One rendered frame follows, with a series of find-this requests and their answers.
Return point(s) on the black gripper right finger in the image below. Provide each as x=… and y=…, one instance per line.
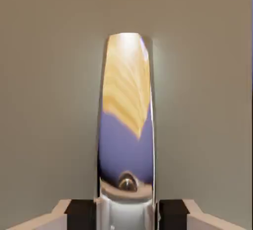
x=174, y=214

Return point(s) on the grey-tan painted cabinet door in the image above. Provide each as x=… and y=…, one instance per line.
x=39, y=76

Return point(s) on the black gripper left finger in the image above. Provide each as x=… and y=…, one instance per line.
x=79, y=214

